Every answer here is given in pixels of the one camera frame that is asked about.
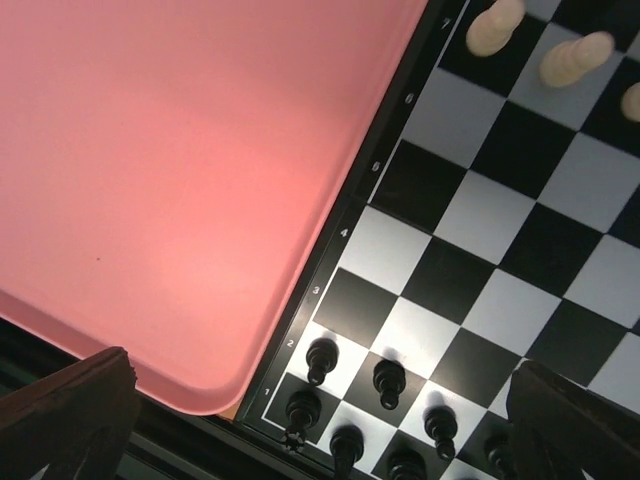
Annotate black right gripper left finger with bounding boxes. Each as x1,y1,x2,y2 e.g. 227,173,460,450
1,347,141,479

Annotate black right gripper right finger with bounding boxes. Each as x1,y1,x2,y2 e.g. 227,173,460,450
506,360,639,479

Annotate black pawn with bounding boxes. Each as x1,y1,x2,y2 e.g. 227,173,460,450
424,406,458,461
306,338,339,386
373,359,406,410
484,435,518,480

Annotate black bishop piece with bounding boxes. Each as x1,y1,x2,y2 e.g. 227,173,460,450
387,449,427,480

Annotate black knight piece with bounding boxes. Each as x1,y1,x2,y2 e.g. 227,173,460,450
329,425,364,480

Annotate black rook piece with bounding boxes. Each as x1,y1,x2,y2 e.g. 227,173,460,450
280,390,322,454

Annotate black white chess board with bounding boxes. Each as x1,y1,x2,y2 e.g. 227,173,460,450
244,1,639,479

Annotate pink plastic tray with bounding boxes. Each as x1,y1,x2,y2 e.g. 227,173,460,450
1,1,426,415

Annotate white pawn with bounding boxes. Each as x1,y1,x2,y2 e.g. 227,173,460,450
539,31,615,88
466,0,525,57
620,82,640,123

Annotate black aluminium frame rail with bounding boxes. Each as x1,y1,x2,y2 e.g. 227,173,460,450
1,320,333,479

